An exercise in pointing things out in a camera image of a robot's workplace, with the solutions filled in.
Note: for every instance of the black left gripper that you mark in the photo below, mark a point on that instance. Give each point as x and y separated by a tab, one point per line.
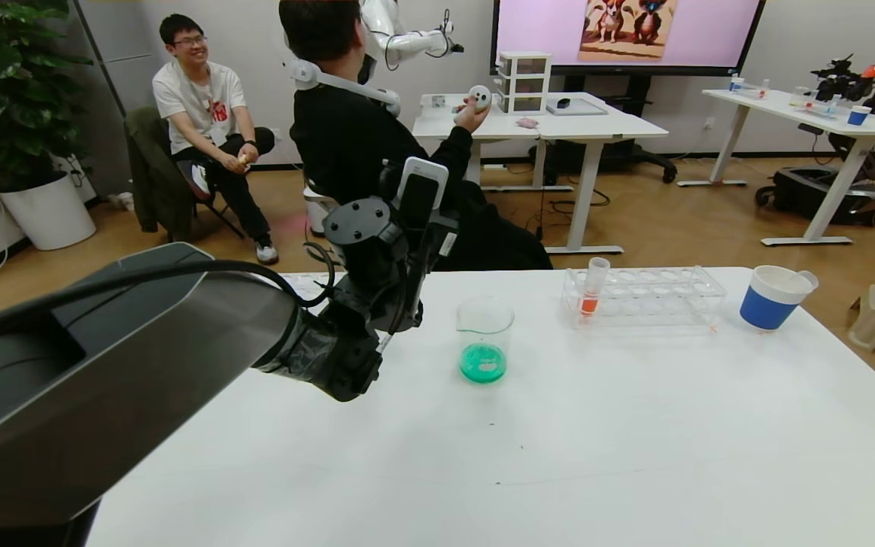
446	241

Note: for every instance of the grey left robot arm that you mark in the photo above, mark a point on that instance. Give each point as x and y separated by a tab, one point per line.
103	395

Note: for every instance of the black desktop robot arm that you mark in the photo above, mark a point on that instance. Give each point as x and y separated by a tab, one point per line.
848	80

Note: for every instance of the clear glass beaker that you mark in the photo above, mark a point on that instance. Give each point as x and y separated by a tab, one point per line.
483	365

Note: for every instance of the clear plastic test tube rack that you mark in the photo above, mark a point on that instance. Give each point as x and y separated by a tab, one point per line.
646	298
308	285

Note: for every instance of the test tube with orange pigment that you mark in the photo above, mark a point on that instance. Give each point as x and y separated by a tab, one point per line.
589	304

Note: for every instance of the person in black sweater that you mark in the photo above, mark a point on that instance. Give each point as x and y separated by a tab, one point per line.
346	144

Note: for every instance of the small pink object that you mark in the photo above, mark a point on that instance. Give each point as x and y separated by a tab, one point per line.
528	122

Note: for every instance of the white handheld controller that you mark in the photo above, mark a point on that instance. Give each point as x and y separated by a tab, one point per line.
480	97

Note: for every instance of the white drawer organizer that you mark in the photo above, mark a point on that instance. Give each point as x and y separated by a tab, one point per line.
525	76

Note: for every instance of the white office desk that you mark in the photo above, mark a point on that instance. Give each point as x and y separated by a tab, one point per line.
604	128

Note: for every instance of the grey flat tray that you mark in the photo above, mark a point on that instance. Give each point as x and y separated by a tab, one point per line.
589	109

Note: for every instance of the black screen stand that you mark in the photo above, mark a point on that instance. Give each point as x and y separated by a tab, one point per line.
627	156

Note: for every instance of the person in white t-shirt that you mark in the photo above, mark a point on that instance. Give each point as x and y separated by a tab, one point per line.
198	99

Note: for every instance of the chair with dark jacket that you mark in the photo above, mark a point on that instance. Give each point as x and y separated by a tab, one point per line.
153	175

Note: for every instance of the blue and white paper cup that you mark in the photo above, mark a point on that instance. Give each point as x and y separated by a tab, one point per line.
766	307

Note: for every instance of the small blue cup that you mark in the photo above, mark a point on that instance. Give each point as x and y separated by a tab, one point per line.
857	118
736	84

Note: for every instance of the white long-legged desk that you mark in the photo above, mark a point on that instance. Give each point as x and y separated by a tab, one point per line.
756	101

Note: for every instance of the white plant pot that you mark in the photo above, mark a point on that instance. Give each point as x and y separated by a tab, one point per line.
48	214

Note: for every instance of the green leafy plant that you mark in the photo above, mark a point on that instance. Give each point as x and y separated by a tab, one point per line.
4	91

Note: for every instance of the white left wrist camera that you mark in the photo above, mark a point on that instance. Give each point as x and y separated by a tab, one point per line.
422	175

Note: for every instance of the large wall display screen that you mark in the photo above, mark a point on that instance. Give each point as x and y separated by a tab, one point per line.
536	30

